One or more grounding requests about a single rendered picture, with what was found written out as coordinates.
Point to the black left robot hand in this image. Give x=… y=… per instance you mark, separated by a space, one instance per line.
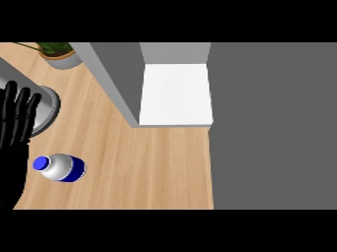
x=5 y=138

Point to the blue-capped water bottle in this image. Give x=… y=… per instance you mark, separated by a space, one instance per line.
x=63 y=167

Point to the grey cabinet with white shelf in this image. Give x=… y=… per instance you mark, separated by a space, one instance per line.
x=162 y=88

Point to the dark grey cabinet door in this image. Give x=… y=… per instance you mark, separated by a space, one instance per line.
x=283 y=124

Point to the potted green plant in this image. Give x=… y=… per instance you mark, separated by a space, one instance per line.
x=60 y=54

